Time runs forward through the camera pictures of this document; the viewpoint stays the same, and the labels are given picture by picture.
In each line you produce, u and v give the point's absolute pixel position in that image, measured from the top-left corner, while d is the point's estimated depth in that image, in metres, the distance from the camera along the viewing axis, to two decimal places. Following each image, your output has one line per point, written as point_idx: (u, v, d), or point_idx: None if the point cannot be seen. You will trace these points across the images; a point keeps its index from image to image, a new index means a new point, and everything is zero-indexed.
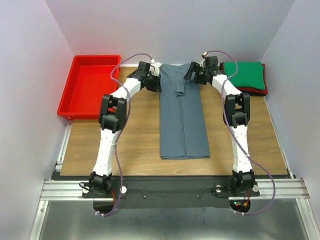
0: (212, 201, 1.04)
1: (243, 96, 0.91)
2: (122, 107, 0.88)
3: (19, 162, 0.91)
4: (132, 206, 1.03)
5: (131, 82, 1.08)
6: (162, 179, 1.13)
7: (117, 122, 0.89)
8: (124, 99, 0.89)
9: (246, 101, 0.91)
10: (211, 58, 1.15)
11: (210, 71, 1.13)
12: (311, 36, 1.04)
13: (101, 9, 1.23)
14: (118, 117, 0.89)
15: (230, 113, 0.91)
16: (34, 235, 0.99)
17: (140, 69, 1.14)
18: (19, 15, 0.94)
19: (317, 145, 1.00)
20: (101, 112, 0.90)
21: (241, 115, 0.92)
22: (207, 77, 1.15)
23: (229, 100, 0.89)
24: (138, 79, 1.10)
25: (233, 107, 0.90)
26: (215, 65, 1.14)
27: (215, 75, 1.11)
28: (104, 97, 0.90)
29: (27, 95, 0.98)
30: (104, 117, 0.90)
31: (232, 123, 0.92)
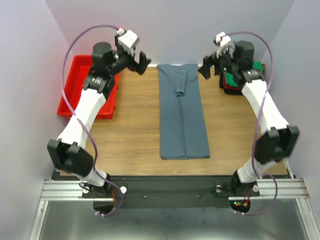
0: (212, 201, 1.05)
1: (289, 130, 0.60)
2: (79, 159, 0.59)
3: (19, 161, 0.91)
4: (133, 206, 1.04)
5: (86, 100, 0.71)
6: (161, 180, 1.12)
7: (80, 170, 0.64)
8: (77, 148, 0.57)
9: (293, 139, 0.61)
10: (245, 45, 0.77)
11: (242, 65, 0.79)
12: (311, 35, 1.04)
13: (101, 9, 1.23)
14: (78, 166, 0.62)
15: (265, 153, 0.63)
16: (34, 235, 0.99)
17: (97, 65, 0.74)
18: (18, 14, 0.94)
19: (317, 145, 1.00)
20: (55, 162, 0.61)
21: (280, 155, 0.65)
22: (237, 79, 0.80)
23: (271, 138, 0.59)
24: (99, 91, 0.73)
25: (272, 146, 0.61)
26: (249, 59, 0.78)
27: (249, 78, 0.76)
28: (49, 146, 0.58)
29: (26, 94, 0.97)
30: (61, 166, 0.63)
31: (263, 161, 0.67)
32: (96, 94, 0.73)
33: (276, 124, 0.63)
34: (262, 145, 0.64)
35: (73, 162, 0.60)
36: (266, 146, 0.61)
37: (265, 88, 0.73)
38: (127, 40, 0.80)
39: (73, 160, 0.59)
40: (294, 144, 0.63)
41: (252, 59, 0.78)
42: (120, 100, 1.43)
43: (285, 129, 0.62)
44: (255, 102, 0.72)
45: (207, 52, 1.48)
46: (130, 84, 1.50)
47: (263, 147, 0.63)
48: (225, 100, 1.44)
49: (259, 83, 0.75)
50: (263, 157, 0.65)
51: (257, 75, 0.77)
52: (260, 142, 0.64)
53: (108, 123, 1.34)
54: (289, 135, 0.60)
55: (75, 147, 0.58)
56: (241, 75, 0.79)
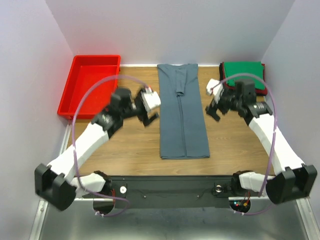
0: (213, 201, 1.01)
1: (306, 170, 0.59)
2: (59, 192, 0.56)
3: (19, 162, 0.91)
4: (132, 205, 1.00)
5: (90, 132, 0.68)
6: (161, 180, 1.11)
7: (56, 206, 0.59)
8: (62, 180, 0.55)
9: (311, 180, 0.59)
10: (245, 80, 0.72)
11: (246, 101, 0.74)
12: (311, 36, 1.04)
13: (101, 9, 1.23)
14: (56, 200, 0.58)
15: (282, 195, 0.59)
16: (34, 234, 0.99)
17: (112, 104, 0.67)
18: (18, 15, 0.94)
19: (317, 145, 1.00)
20: (37, 187, 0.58)
21: (297, 196, 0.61)
22: (242, 113, 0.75)
23: (288, 180, 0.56)
24: (104, 128, 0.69)
25: (290, 188, 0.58)
26: (252, 92, 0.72)
27: (257, 115, 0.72)
28: (36, 169, 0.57)
29: (26, 94, 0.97)
30: (41, 194, 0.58)
31: (278, 203, 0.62)
32: (101, 131, 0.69)
33: (290, 163, 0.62)
34: (277, 187, 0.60)
35: (54, 191, 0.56)
36: (283, 188, 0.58)
37: (272, 121, 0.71)
38: (151, 99, 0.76)
39: (53, 191, 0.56)
40: (311, 185, 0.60)
41: (254, 92, 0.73)
42: None
43: (302, 169, 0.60)
44: (265, 137, 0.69)
45: (207, 52, 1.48)
46: (130, 84, 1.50)
47: (278, 188, 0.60)
48: None
49: (267, 117, 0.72)
50: (279, 199, 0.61)
51: (263, 109, 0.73)
52: (275, 183, 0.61)
53: None
54: (306, 176, 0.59)
55: (60, 179, 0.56)
56: (248, 110, 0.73)
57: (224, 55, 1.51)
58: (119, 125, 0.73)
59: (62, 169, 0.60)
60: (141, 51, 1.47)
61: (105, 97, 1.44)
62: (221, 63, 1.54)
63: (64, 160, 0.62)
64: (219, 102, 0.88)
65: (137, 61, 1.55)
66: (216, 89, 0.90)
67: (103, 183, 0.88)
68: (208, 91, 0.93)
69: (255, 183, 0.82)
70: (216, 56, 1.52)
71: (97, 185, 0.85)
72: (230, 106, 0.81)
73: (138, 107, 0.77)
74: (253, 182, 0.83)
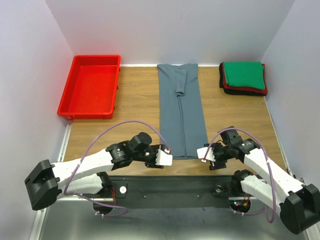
0: (212, 201, 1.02)
1: (308, 190, 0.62)
2: (45, 193, 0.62)
3: (19, 162, 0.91)
4: (132, 205, 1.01)
5: (98, 157, 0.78)
6: (162, 180, 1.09)
7: (32, 203, 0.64)
8: (54, 184, 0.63)
9: (316, 199, 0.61)
10: (228, 131, 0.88)
11: (235, 143, 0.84)
12: (311, 36, 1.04)
13: (101, 9, 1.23)
14: (36, 198, 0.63)
15: (299, 222, 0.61)
16: (34, 234, 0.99)
17: (130, 144, 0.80)
18: (19, 15, 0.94)
19: (316, 145, 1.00)
20: (30, 175, 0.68)
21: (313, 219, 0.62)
22: (235, 154, 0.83)
23: (296, 204, 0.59)
24: (111, 160, 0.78)
25: (302, 213, 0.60)
26: (236, 136, 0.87)
27: (247, 150, 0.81)
28: (41, 163, 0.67)
29: (27, 94, 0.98)
30: (29, 184, 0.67)
31: (299, 231, 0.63)
32: (110, 161, 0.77)
33: (291, 187, 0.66)
34: (290, 215, 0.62)
35: (40, 188, 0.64)
36: (295, 214, 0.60)
37: (262, 153, 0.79)
38: (164, 158, 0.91)
39: (41, 189, 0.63)
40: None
41: (238, 136, 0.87)
42: (120, 100, 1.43)
43: (304, 191, 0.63)
44: (260, 170, 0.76)
45: (207, 52, 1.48)
46: (130, 84, 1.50)
47: (291, 216, 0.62)
48: (225, 100, 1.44)
49: (256, 151, 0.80)
50: (298, 227, 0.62)
51: (250, 144, 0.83)
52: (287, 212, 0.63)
53: (108, 124, 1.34)
54: (310, 197, 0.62)
55: (53, 182, 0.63)
56: (238, 149, 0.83)
57: (224, 55, 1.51)
58: (125, 163, 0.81)
59: (59, 174, 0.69)
60: (141, 50, 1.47)
61: (105, 97, 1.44)
62: (221, 63, 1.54)
63: (65, 168, 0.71)
64: (216, 157, 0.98)
65: (137, 61, 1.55)
66: (209, 155, 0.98)
67: (99, 188, 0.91)
68: (201, 159, 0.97)
69: (259, 194, 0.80)
70: (216, 56, 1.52)
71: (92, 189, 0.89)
72: (226, 155, 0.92)
73: (150, 156, 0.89)
74: (257, 193, 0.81)
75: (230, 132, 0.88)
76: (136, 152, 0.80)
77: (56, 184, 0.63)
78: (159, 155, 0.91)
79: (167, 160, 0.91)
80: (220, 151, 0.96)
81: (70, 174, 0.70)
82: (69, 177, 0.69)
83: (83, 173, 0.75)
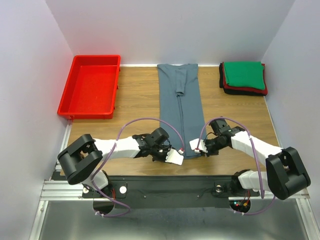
0: (212, 201, 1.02)
1: (286, 151, 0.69)
2: (91, 163, 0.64)
3: (19, 162, 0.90)
4: (132, 205, 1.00)
5: (128, 141, 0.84)
6: (162, 180, 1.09)
7: (71, 175, 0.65)
8: (99, 155, 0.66)
9: (296, 160, 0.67)
10: (217, 121, 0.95)
11: (224, 131, 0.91)
12: (311, 36, 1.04)
13: (101, 10, 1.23)
14: (77, 169, 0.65)
15: (283, 183, 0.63)
16: (34, 235, 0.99)
17: (151, 136, 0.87)
18: (19, 15, 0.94)
19: (316, 146, 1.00)
20: (67, 148, 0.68)
21: (297, 179, 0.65)
22: (223, 140, 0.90)
23: (275, 163, 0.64)
24: (139, 146, 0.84)
25: (284, 171, 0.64)
26: (225, 126, 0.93)
27: (233, 134, 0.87)
28: (83, 136, 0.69)
29: (27, 94, 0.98)
30: (65, 157, 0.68)
31: (287, 195, 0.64)
32: (137, 146, 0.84)
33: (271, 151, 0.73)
34: (274, 178, 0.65)
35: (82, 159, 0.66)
36: (277, 174, 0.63)
37: (245, 133, 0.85)
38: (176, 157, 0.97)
39: (84, 159, 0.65)
40: (303, 166, 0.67)
41: (227, 125, 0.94)
42: (120, 100, 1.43)
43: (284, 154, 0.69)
44: (245, 148, 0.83)
45: (207, 51, 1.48)
46: (130, 84, 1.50)
47: (275, 179, 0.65)
48: (225, 100, 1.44)
49: (241, 133, 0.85)
50: (284, 190, 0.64)
51: (238, 130, 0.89)
52: (272, 176, 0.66)
53: (108, 124, 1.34)
54: (290, 158, 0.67)
55: (97, 154, 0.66)
56: (226, 136, 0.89)
57: (224, 54, 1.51)
58: (147, 152, 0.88)
59: (102, 148, 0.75)
60: (141, 50, 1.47)
61: (105, 97, 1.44)
62: (221, 63, 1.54)
63: (104, 144, 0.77)
64: (209, 148, 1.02)
65: (137, 61, 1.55)
66: (201, 146, 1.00)
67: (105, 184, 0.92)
68: (194, 150, 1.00)
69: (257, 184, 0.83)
70: (216, 56, 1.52)
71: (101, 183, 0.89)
72: (218, 147, 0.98)
73: (163, 152, 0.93)
74: (253, 181, 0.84)
75: (219, 121, 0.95)
76: (157, 144, 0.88)
77: (101, 155, 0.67)
78: (171, 154, 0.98)
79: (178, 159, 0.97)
80: (211, 142, 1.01)
81: (109, 150, 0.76)
82: (109, 153, 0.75)
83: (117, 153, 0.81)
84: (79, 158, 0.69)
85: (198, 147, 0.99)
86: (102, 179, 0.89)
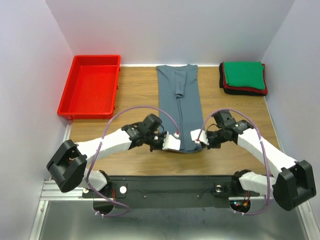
0: (212, 201, 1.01)
1: (301, 166, 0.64)
2: (76, 170, 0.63)
3: (19, 161, 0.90)
4: (132, 205, 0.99)
5: (118, 136, 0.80)
6: (161, 180, 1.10)
7: (62, 184, 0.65)
8: (83, 160, 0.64)
9: (308, 175, 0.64)
10: (221, 113, 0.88)
11: (228, 125, 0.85)
12: (311, 36, 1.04)
13: (101, 9, 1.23)
14: (66, 177, 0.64)
15: (291, 197, 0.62)
16: (34, 234, 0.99)
17: (144, 123, 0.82)
18: (18, 15, 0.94)
19: (316, 146, 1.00)
20: (52, 159, 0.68)
21: (304, 194, 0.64)
22: (228, 135, 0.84)
23: (289, 179, 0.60)
24: (130, 137, 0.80)
25: (295, 186, 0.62)
26: (230, 119, 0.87)
27: (240, 131, 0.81)
28: (64, 144, 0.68)
29: (27, 94, 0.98)
30: (54, 167, 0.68)
31: (291, 207, 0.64)
32: (128, 138, 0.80)
33: (284, 164, 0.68)
34: (282, 191, 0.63)
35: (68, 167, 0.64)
36: (288, 189, 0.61)
37: (255, 133, 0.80)
38: (172, 142, 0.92)
39: (70, 167, 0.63)
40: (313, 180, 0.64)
41: (232, 118, 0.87)
42: (120, 100, 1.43)
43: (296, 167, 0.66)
44: (252, 148, 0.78)
45: (207, 51, 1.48)
46: (130, 84, 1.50)
47: (284, 192, 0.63)
48: (225, 100, 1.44)
49: (250, 132, 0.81)
50: (291, 203, 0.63)
51: (244, 125, 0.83)
52: (280, 188, 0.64)
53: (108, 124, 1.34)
54: (303, 172, 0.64)
55: (81, 159, 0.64)
56: (232, 130, 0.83)
57: (224, 55, 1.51)
58: (141, 141, 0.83)
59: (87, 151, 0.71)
60: (141, 50, 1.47)
61: (105, 97, 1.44)
62: (221, 63, 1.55)
63: (90, 146, 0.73)
64: (210, 141, 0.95)
65: (137, 61, 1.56)
66: (202, 137, 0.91)
67: (103, 184, 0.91)
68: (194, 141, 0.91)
69: (257, 186, 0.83)
70: (216, 56, 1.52)
71: (98, 184, 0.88)
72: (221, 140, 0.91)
73: (158, 140, 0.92)
74: (255, 185, 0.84)
75: (223, 114, 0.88)
76: (151, 131, 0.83)
77: (85, 160, 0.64)
78: (167, 139, 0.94)
79: (175, 143, 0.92)
80: (213, 133, 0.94)
81: (95, 152, 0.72)
82: (95, 155, 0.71)
83: (105, 151, 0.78)
84: (67, 165, 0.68)
85: (199, 138, 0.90)
86: (99, 179, 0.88)
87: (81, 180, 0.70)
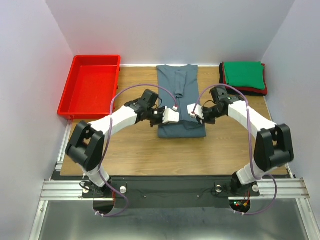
0: (212, 201, 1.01)
1: (280, 128, 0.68)
2: (97, 145, 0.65)
3: (18, 161, 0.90)
4: (132, 205, 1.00)
5: (123, 112, 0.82)
6: (161, 180, 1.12)
7: (85, 163, 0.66)
8: (101, 135, 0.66)
9: (286, 137, 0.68)
10: (217, 89, 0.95)
11: (222, 99, 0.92)
12: (311, 36, 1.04)
13: (101, 10, 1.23)
14: (89, 155, 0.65)
15: (268, 155, 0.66)
16: (34, 235, 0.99)
17: (143, 99, 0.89)
18: (18, 14, 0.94)
19: (317, 146, 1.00)
20: (70, 142, 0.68)
21: (282, 156, 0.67)
22: (220, 107, 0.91)
23: (266, 137, 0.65)
24: (135, 111, 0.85)
25: (272, 145, 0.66)
26: (225, 94, 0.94)
27: (231, 102, 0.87)
28: (78, 125, 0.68)
29: (26, 93, 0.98)
30: (73, 150, 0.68)
31: (268, 168, 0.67)
32: (133, 112, 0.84)
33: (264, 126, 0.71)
34: (260, 150, 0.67)
35: (88, 145, 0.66)
36: (264, 147, 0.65)
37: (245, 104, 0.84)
38: (172, 115, 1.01)
39: (90, 145, 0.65)
40: (291, 143, 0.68)
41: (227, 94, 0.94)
42: (120, 100, 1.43)
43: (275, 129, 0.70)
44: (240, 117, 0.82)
45: (207, 51, 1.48)
46: (130, 84, 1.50)
47: (262, 151, 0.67)
48: None
49: (239, 103, 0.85)
50: (267, 162, 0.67)
51: (236, 99, 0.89)
52: (259, 148, 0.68)
53: None
54: (281, 133, 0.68)
55: (99, 134, 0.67)
56: (224, 103, 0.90)
57: (224, 55, 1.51)
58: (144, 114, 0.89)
59: (101, 127, 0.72)
60: (141, 50, 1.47)
61: (105, 97, 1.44)
62: (221, 63, 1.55)
63: (102, 124, 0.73)
64: (205, 116, 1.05)
65: (137, 61, 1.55)
66: (198, 111, 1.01)
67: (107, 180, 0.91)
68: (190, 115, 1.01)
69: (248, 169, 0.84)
70: (216, 56, 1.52)
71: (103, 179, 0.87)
72: (215, 115, 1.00)
73: (158, 115, 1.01)
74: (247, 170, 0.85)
75: (219, 90, 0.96)
76: (150, 104, 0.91)
77: (103, 134, 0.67)
78: (167, 113, 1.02)
79: (174, 116, 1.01)
80: (208, 109, 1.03)
81: (109, 127, 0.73)
82: (109, 130, 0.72)
83: (117, 127, 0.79)
84: (85, 145, 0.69)
85: (195, 111, 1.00)
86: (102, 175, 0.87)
87: (102, 157, 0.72)
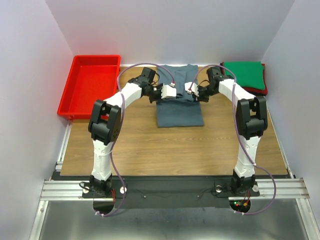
0: (212, 201, 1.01)
1: (257, 99, 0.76)
2: (116, 117, 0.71)
3: (18, 161, 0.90)
4: (132, 205, 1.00)
5: (128, 88, 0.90)
6: (161, 180, 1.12)
7: (108, 136, 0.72)
8: (118, 108, 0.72)
9: (262, 107, 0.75)
10: (212, 69, 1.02)
11: (215, 77, 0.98)
12: (311, 36, 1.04)
13: (101, 10, 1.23)
14: (110, 128, 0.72)
15: (244, 121, 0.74)
16: (34, 235, 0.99)
17: (144, 75, 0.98)
18: (18, 14, 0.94)
19: (316, 146, 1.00)
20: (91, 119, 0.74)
21: (258, 123, 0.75)
22: (213, 84, 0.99)
23: (243, 104, 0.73)
24: (139, 86, 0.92)
25: (248, 112, 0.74)
26: (219, 73, 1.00)
27: (222, 80, 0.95)
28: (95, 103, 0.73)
29: (27, 93, 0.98)
30: (95, 126, 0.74)
31: (245, 132, 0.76)
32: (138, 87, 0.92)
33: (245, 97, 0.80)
34: (239, 117, 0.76)
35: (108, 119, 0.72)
36: (242, 113, 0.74)
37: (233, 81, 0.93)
38: (170, 91, 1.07)
39: (110, 118, 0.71)
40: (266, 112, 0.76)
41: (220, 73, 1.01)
42: None
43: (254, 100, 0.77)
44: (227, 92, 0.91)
45: (207, 51, 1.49)
46: None
47: (240, 117, 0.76)
48: (225, 100, 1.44)
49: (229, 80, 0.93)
50: (244, 127, 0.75)
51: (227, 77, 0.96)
52: (238, 115, 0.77)
53: None
54: (257, 104, 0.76)
55: (115, 108, 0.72)
56: (216, 81, 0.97)
57: (224, 55, 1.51)
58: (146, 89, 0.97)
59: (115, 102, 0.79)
60: (141, 50, 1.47)
61: (104, 97, 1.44)
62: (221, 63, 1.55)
63: (114, 99, 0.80)
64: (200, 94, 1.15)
65: (137, 61, 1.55)
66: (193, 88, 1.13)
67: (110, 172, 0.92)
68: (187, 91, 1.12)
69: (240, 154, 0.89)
70: (216, 56, 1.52)
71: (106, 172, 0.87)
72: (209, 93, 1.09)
73: (157, 92, 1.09)
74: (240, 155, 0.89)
75: (214, 70, 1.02)
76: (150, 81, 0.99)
77: (119, 108, 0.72)
78: (165, 90, 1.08)
79: (172, 92, 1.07)
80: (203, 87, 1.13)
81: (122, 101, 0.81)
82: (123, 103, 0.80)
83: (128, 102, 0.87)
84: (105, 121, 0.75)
85: (191, 88, 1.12)
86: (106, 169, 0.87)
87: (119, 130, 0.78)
